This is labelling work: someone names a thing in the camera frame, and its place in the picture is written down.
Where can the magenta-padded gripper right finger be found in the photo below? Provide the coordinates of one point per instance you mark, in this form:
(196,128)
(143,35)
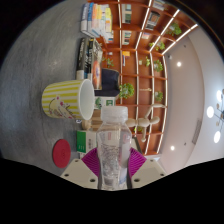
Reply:
(150,171)

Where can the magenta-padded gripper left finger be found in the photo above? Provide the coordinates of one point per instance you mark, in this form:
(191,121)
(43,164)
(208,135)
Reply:
(75,171)

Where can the clear white-capped water bottle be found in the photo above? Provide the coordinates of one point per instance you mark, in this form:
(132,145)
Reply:
(113,150)

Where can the flat round red coaster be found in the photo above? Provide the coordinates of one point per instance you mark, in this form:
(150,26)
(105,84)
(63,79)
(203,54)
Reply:
(61,153)

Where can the small green and white box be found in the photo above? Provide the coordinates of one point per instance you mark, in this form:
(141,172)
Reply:
(83,141)

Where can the recessed ceiling light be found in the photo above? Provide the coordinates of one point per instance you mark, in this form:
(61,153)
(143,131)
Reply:
(179,64)
(172,147)

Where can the wooden artist mannequin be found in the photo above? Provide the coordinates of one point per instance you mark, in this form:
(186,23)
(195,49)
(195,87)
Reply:
(146,121)

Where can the ceiling air vent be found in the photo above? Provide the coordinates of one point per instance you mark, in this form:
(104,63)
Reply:
(197,131)

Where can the yellow striped white mug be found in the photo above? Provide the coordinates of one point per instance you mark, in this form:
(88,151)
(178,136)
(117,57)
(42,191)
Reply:
(63,100)

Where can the green and white drink carton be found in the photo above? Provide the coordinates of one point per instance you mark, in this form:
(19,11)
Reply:
(106,102)

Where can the branched ceiling lamp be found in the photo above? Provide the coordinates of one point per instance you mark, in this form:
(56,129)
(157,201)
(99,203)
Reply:
(218,113)

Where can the orange wooden shelf unit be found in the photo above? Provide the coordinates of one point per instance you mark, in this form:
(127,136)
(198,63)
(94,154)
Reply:
(140,76)

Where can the dark blue chair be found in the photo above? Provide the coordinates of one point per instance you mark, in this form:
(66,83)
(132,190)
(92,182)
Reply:
(110,81)

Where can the stack of dark books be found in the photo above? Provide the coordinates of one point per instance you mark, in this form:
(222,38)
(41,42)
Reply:
(88,60)

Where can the stack of colourful books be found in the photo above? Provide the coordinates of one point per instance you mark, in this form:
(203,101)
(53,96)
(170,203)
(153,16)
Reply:
(96,20)

